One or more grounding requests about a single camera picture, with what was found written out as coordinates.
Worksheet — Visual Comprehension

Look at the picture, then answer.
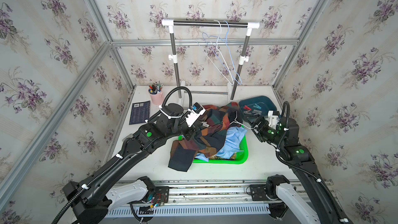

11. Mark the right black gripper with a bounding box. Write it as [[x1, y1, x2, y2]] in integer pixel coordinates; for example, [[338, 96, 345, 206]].
[[246, 115, 287, 149]]

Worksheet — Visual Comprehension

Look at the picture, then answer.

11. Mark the white hanger of dark shirt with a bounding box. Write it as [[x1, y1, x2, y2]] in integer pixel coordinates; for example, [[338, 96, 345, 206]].
[[231, 112, 253, 130]]

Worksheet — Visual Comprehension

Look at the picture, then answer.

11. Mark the light blue shirt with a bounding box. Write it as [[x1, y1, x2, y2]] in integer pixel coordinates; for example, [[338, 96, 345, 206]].
[[193, 127, 249, 164]]

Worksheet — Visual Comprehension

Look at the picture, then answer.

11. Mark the dark plaid shirt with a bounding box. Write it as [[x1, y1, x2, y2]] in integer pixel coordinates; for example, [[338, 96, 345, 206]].
[[168, 102, 247, 172]]

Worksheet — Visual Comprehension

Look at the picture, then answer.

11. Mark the light blue wire hanger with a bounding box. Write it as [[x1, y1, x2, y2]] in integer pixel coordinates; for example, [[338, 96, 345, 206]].
[[219, 40, 242, 86]]

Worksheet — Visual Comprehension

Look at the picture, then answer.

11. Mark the white hanger of blue shirt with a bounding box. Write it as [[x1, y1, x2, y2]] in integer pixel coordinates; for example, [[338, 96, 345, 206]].
[[201, 20, 235, 86]]

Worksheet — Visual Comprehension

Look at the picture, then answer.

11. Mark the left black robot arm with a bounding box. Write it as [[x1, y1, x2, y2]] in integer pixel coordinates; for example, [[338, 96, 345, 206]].
[[52, 86, 204, 224]]

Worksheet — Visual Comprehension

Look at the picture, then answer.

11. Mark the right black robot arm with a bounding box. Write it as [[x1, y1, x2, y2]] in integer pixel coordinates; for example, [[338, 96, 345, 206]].
[[249, 102, 352, 224]]

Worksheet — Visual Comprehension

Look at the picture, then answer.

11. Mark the dark teal plastic bin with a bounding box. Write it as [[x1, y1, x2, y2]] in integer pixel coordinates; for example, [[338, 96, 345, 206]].
[[238, 96, 277, 122]]

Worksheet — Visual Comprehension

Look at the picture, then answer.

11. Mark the green plastic basket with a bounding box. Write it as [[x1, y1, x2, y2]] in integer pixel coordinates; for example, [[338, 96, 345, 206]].
[[169, 125, 248, 171]]

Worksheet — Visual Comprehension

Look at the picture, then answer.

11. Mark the dark blue booklet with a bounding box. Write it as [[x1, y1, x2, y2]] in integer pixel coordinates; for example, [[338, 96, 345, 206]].
[[129, 101, 150, 125]]

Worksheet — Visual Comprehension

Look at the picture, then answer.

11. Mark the pink pen cup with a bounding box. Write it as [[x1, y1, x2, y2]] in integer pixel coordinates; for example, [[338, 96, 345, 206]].
[[148, 81, 164, 105]]

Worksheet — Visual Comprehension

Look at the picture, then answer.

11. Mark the grey sponge block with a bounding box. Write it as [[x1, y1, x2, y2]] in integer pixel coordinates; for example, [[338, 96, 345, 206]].
[[122, 134, 134, 143]]

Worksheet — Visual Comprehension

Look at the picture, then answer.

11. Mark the metal clothes rack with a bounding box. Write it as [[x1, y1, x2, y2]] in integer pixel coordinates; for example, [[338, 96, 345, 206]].
[[161, 19, 260, 101]]

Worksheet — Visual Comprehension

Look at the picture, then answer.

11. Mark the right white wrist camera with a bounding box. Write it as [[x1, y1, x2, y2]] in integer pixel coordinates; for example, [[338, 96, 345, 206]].
[[267, 111, 280, 130]]

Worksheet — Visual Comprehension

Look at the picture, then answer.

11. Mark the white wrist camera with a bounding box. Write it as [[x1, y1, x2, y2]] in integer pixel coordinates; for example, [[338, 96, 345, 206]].
[[185, 103, 206, 128], [267, 111, 280, 130]]

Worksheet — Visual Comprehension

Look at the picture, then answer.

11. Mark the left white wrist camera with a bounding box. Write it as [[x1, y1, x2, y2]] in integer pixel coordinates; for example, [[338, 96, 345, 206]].
[[185, 103, 206, 128]]

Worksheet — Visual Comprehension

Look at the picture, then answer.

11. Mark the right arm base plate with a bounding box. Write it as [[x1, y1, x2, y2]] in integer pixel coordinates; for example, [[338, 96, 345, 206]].
[[249, 184, 279, 201]]

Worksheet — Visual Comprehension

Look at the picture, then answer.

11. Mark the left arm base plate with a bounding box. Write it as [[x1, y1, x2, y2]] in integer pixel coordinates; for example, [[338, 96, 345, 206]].
[[139, 186, 170, 208]]

